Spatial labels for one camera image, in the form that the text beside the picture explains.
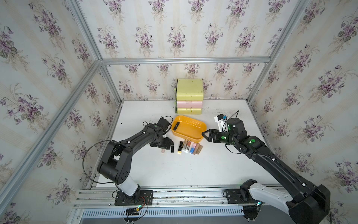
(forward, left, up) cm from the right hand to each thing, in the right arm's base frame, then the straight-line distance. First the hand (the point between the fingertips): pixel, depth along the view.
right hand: (207, 134), depth 75 cm
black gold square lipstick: (-1, +16, -20) cm, 26 cm away
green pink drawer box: (+30, +10, +1) cm, 31 cm away
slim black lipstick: (0, +20, -20) cm, 28 cm away
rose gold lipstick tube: (+1, +5, -19) cm, 20 cm away
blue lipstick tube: (0, +7, -19) cm, 21 cm away
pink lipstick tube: (-1, +27, -20) cm, 33 cm away
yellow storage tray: (+18, +9, -21) cm, 29 cm away
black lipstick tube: (+18, +19, -19) cm, 32 cm away
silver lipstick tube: (+4, +12, -19) cm, 23 cm away
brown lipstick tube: (0, +2, -20) cm, 20 cm away
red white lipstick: (+3, +9, -20) cm, 22 cm away
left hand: (0, +25, -16) cm, 30 cm away
